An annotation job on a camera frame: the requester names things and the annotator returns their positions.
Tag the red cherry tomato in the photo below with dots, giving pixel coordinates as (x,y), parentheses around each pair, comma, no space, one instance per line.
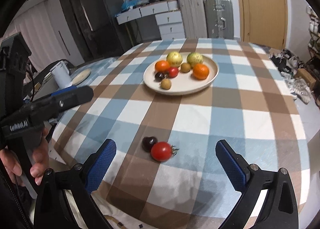
(173,72)

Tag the dark plum on plate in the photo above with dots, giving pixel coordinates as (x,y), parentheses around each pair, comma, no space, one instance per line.
(159,76)

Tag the dark plum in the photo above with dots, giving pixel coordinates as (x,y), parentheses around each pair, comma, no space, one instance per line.
(148,142)
(159,76)

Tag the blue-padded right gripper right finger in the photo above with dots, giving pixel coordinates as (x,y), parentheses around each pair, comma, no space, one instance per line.
(279,209)

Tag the checkered tablecloth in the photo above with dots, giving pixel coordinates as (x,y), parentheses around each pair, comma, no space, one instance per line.
(248,105)

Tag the orange tangerine on plate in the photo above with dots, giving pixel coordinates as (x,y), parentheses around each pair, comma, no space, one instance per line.
(162,66)

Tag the silver suitcase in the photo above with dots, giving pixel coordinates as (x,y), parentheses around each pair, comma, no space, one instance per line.
(219,19)

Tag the person's left hand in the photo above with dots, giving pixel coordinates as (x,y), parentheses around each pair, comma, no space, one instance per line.
(40,157)

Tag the red tomato with stem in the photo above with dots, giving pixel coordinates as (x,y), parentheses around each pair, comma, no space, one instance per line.
(163,151)

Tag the brown longan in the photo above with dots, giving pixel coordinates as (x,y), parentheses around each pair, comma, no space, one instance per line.
(165,84)
(185,67)

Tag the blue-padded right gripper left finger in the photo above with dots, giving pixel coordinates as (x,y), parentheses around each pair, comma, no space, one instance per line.
(53,209)

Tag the yellow-green guava right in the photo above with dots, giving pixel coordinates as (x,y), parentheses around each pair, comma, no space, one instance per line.
(194,58)

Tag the white cup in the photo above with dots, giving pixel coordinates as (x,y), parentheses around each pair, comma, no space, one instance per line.
(61,75)

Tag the white sneakers on floor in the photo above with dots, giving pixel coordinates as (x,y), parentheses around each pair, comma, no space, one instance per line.
(288,65)

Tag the beige suitcase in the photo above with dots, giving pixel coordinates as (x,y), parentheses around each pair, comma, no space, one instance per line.
(194,18)

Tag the small cream plate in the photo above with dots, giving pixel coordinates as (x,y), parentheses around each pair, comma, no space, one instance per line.
(81,77)

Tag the yellow-green guava left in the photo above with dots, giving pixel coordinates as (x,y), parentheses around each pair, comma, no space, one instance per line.
(174,59)

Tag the yellow-green guava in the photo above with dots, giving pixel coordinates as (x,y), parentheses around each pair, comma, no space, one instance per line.
(174,59)
(194,58)

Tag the white drawer desk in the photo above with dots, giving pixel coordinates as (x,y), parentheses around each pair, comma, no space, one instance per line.
(167,16)

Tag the shoe rack with shoes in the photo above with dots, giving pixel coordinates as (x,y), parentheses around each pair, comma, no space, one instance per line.
(313,44)

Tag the cardboard box on floor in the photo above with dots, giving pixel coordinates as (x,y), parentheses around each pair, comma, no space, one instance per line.
(309,79)

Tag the orange tangerine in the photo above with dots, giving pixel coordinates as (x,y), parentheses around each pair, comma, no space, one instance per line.
(200,71)
(162,66)

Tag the black refrigerator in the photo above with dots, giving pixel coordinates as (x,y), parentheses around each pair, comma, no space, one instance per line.
(95,29)

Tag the wooden door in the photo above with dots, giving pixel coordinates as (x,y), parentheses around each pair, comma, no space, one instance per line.
(264,22)

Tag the large cream plate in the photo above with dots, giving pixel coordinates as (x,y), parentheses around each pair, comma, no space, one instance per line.
(183,83)

